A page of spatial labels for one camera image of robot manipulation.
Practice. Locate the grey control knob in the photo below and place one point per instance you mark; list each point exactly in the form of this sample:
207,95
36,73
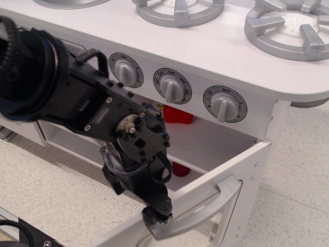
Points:
172,86
126,70
225,104

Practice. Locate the grey left control knob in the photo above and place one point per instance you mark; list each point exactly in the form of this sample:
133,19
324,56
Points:
126,70

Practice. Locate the grey right control knob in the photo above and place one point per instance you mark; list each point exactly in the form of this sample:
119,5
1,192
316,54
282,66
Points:
225,104

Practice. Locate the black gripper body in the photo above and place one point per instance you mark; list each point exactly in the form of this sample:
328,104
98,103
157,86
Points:
152,194

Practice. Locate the silver middle stove burner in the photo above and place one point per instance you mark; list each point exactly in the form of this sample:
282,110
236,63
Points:
179,14

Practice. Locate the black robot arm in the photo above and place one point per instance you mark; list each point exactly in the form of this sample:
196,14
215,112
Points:
41,80

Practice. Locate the white toy oven door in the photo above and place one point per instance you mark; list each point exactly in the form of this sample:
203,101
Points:
228,190

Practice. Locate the silver vent grille panel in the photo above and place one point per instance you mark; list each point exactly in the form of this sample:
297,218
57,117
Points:
73,48

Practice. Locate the white toy kitchen unit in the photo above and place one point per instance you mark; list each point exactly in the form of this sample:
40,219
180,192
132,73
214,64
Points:
214,53

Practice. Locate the silver right stove burner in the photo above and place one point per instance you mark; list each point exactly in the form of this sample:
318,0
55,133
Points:
292,30

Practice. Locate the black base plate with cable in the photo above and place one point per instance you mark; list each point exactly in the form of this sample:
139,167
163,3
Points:
28,235

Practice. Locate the red toy on lower shelf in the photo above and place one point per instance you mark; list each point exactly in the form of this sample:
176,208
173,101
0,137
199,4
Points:
180,170

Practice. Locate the grey middle control knob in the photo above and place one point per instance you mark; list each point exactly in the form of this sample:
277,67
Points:
172,86

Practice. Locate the red toy on upper shelf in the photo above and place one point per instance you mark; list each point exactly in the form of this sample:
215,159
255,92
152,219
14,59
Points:
175,116

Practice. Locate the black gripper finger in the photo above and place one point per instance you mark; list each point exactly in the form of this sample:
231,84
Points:
150,216

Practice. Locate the red toy on shelf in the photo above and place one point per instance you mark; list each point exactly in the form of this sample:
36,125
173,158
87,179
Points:
175,116
180,170

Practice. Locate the silver stove burner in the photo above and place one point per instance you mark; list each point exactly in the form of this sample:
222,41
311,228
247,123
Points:
292,30
179,14

